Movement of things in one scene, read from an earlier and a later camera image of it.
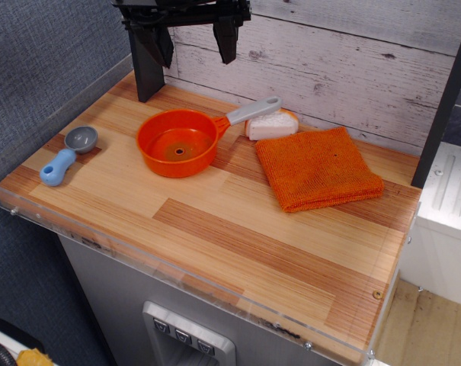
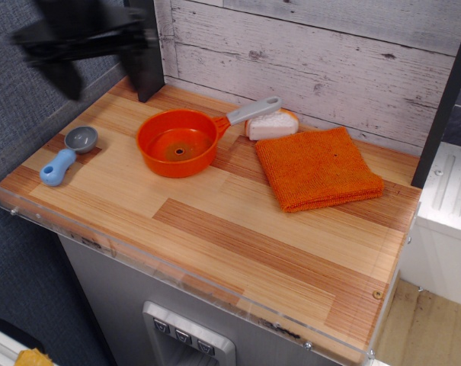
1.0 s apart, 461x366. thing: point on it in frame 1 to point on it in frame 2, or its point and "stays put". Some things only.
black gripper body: (168, 13) to (61, 31)
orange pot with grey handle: (182, 142) stays put
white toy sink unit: (438, 253) stays put
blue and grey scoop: (79, 139) stays put
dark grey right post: (445, 106) stays put
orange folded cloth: (319, 170) stays put
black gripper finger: (152, 49) to (65, 75)
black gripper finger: (226, 30) to (144, 68)
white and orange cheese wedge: (278, 123) stays put
